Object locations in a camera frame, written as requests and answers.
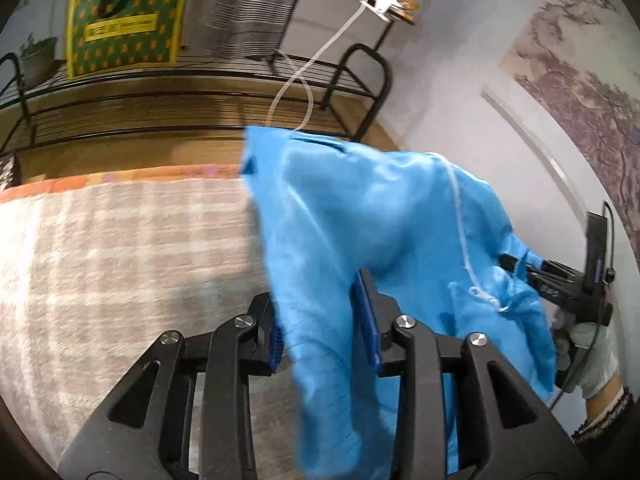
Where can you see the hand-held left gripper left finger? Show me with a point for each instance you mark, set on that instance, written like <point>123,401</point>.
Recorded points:
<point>272,347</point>

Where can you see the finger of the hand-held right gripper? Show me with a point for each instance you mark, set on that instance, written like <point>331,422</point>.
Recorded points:
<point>547,272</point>

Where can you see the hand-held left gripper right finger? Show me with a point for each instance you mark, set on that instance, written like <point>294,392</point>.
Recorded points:
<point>362,320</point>

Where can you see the large blue striped garment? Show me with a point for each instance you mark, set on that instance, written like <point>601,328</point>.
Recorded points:
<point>375,210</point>

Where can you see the person's right hand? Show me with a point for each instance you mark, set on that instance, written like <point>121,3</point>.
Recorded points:
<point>600,360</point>

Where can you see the beige plaid blanket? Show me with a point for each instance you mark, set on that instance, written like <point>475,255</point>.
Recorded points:
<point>125,260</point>

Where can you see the black metal rack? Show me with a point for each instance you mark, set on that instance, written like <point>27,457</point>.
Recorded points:
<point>385,85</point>

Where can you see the orange patterned sheet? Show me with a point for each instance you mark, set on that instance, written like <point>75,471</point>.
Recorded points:
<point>100,177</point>

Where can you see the white clip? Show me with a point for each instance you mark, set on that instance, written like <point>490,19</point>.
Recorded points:
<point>380,2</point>

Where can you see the grey plaid cloth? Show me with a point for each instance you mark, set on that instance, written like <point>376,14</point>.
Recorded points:
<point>250,10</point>

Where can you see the yellow green patterned box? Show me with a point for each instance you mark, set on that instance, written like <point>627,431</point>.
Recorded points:
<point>125,25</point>

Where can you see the potted plant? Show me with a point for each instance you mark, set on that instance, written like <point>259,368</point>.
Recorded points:
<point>37,60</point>

